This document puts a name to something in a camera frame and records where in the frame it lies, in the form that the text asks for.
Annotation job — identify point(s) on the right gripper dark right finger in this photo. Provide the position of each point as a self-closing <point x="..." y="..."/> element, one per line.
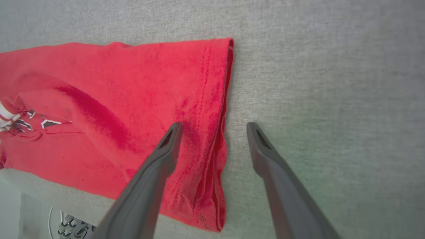
<point x="285" y="196"/>

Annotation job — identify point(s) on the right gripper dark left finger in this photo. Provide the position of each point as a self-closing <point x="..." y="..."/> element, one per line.
<point x="149" y="189"/>

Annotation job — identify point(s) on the red and white jersey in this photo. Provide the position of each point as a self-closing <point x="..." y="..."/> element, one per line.
<point x="116" y="83"/>

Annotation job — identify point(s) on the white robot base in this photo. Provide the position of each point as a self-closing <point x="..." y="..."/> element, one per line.
<point x="36" y="219"/>

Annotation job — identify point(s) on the grey fabric sofa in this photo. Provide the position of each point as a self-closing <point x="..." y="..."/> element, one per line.
<point x="332" y="66"/>

